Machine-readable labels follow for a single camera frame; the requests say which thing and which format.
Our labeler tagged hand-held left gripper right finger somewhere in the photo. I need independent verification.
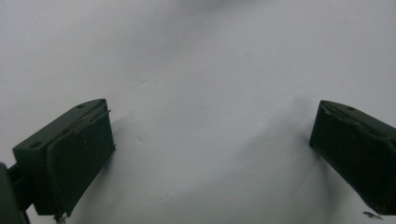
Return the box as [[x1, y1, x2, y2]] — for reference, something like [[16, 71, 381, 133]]
[[308, 99, 396, 217]]

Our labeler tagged white table mat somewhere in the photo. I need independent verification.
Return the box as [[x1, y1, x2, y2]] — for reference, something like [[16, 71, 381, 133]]
[[0, 0, 396, 224]]

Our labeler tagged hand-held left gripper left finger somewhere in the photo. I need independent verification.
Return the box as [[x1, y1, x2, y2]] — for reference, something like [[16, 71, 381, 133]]
[[12, 98, 117, 222]]

